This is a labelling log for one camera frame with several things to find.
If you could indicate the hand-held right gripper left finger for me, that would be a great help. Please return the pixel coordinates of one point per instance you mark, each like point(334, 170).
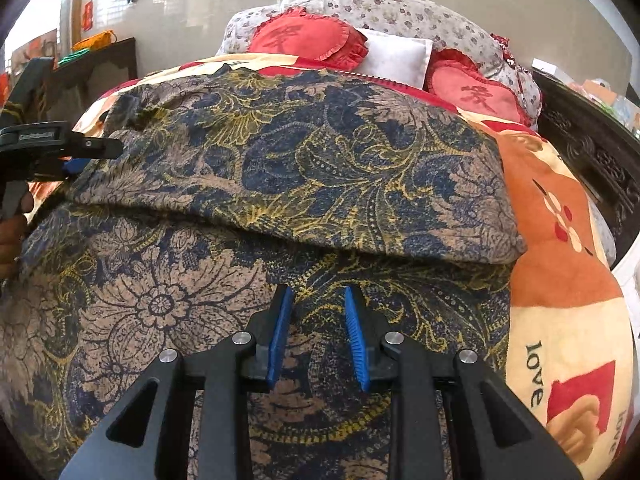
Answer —
point(280, 335)

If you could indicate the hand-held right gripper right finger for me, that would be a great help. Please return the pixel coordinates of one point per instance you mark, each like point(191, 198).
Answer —
point(357, 340)

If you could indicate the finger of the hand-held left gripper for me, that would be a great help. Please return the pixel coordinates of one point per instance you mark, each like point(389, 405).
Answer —
point(75, 166)
point(97, 147)

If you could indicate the blue gold floral garment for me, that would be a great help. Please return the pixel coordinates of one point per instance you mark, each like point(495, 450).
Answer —
point(280, 175)

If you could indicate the person's left hand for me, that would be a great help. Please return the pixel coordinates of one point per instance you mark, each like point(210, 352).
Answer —
point(11, 245)

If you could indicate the dark wooden cabinet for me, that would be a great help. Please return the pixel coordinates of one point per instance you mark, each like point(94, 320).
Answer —
point(85, 85)

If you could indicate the orange framed picture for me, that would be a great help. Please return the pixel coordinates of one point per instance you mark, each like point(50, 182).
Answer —
point(35, 47)

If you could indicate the green plastic item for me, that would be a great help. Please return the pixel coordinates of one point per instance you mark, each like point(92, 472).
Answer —
point(75, 57)

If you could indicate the orange yellow bag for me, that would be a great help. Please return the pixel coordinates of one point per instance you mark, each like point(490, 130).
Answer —
point(97, 40)

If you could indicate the orange cream printed blanket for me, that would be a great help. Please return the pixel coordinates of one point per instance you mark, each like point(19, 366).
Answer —
point(560, 270)

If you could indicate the red heart ruffled pillow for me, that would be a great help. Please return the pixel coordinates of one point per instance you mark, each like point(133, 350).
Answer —
point(295, 35)
point(472, 92)

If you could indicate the small white pillow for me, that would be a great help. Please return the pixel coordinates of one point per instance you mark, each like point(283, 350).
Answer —
point(395, 57)

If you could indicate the pile of clutter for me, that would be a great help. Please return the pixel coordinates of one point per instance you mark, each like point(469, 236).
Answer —
point(600, 95)

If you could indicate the red wall paper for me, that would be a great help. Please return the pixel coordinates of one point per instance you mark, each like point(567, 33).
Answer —
point(88, 16)

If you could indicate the dark carved wooden bed frame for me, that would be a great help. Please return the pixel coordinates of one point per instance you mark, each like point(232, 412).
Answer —
point(590, 155)

